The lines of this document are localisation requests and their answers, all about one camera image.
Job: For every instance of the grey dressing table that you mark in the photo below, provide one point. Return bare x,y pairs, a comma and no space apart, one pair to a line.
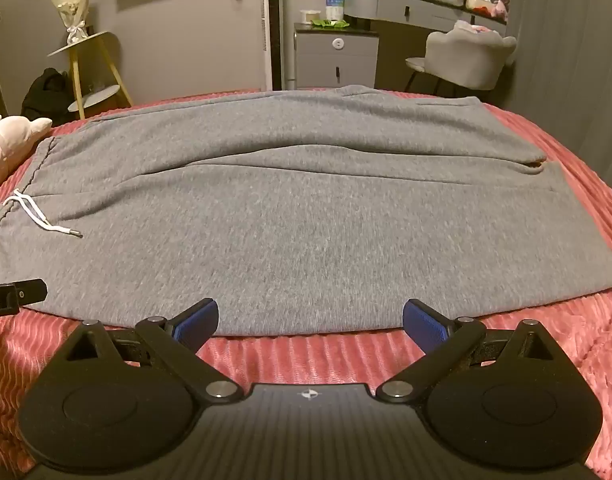
411,10

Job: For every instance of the grey nightstand cabinet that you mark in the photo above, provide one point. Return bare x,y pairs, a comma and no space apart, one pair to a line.
333,57

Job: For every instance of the white round container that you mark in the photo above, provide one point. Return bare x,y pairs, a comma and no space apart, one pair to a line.
308,16

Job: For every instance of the wrapped flower bouquet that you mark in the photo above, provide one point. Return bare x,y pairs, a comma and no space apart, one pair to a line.
76,7

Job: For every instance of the pink ribbed blanket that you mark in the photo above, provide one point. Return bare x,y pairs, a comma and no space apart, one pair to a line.
306,357

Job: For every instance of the clothes on chair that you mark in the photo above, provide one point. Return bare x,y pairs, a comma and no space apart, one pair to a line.
473,27

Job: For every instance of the grey curtain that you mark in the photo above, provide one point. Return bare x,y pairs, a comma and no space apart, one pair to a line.
566,35

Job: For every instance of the pale pink plush toy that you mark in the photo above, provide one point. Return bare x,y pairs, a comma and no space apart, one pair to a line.
11,140

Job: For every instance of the grey pants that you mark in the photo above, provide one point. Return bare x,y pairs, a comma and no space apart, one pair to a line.
306,210

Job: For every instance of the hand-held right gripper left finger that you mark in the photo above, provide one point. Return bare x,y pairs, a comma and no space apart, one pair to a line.
198,323

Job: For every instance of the pale shell-back chair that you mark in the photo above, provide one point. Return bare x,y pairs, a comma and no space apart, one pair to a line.
466,57

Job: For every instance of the white tower air conditioner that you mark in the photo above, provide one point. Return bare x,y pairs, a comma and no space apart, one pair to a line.
270,25

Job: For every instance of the blue and white box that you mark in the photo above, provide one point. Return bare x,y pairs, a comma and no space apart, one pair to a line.
335,6

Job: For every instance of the small pink plush toy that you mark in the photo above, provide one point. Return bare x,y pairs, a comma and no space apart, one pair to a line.
501,5

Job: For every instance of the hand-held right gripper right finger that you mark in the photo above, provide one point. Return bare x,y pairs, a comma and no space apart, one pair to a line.
422,322

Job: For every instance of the yellow two-tier side table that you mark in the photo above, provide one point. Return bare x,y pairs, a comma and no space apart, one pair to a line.
93,45

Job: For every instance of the green packets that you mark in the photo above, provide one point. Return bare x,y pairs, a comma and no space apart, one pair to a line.
330,23

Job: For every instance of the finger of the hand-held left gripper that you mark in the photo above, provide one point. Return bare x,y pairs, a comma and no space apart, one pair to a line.
32,292

